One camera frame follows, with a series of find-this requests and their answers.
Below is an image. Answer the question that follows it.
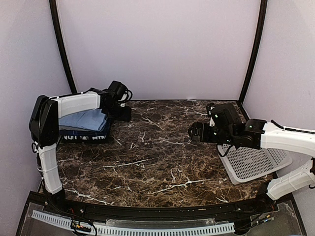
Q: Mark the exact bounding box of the black frame post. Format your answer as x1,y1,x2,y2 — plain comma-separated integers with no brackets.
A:
49,0,77,93
238,0,268,107

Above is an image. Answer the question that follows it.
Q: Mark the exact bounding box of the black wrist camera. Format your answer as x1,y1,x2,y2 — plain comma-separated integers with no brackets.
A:
108,81,133,105
206,103,242,129

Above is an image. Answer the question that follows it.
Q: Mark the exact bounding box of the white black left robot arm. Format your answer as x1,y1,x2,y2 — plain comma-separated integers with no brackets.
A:
29,88,133,195

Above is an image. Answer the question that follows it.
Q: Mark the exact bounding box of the white slotted cable duct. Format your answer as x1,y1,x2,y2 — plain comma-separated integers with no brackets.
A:
31,210,235,236

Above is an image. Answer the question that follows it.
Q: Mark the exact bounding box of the black front rail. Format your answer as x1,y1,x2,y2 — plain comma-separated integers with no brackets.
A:
26,189,295,223

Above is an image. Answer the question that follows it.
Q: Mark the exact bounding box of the light blue long sleeve shirt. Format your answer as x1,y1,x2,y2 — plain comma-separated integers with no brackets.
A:
59,109,109,131

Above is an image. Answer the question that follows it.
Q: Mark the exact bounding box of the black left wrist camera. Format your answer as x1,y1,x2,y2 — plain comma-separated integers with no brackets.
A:
108,81,133,105

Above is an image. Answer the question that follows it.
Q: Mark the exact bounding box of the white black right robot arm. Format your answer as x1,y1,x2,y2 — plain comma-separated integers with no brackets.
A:
188,119,315,213

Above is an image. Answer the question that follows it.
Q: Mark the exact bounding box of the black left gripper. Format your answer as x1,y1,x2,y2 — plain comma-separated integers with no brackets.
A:
104,101,131,121

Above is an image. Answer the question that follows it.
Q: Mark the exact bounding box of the black left frame post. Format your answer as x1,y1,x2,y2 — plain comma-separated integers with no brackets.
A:
49,0,77,93

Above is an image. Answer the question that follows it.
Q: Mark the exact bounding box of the white plastic mesh basket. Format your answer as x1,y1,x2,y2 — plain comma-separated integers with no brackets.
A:
217,144,292,185

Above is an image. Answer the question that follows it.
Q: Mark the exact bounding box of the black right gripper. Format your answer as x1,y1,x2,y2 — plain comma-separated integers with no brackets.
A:
189,121,236,145

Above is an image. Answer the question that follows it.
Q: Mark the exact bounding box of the black printed shirt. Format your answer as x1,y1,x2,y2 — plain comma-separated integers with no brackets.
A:
61,132,108,144

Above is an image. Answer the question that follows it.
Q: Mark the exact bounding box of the navy plaid shirt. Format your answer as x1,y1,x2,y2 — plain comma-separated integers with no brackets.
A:
59,121,111,136

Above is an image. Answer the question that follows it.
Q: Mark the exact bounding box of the black right frame post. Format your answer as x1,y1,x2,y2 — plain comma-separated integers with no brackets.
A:
238,0,268,107

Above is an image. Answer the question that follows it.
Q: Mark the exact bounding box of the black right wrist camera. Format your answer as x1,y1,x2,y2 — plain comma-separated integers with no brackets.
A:
206,103,242,129

